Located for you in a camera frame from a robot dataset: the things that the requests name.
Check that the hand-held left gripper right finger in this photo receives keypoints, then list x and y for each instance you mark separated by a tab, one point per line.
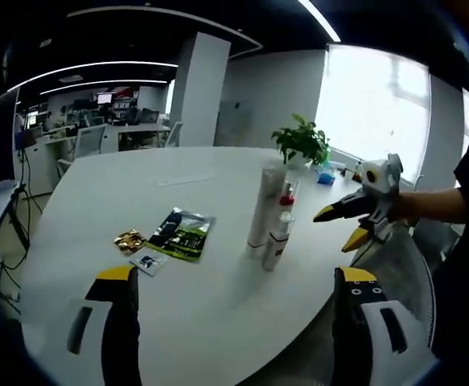
350	342

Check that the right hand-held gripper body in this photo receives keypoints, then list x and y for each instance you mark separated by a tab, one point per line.
383	177

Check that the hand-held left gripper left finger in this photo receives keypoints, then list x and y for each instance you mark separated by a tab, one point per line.
117	342

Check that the red collar skincare pump bottle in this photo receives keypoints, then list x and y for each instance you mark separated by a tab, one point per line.
290	197

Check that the small clear skincare bottle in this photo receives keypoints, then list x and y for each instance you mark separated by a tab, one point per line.
276	245

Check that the white skincare tube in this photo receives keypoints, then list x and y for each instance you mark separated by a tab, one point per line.
262	213

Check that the small white skincare sachet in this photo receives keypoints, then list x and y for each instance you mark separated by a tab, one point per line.
149	262

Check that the gold foil skincare sachet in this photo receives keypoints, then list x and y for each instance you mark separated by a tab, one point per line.
129	241

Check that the green black skincare packet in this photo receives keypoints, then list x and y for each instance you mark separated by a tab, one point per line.
182	237

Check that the blue packet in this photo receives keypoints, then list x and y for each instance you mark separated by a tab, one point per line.
326	177

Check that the grey mesh office chair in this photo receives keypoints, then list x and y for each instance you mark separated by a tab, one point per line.
399	273

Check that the green potted plant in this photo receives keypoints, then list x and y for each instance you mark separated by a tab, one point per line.
302	138

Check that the white table socket panel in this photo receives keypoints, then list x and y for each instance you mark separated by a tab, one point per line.
186	179

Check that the white mesh office chair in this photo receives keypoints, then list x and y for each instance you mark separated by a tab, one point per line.
89	140
174	134

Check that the curved ceiling light strip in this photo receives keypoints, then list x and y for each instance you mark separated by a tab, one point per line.
93	66
109	82

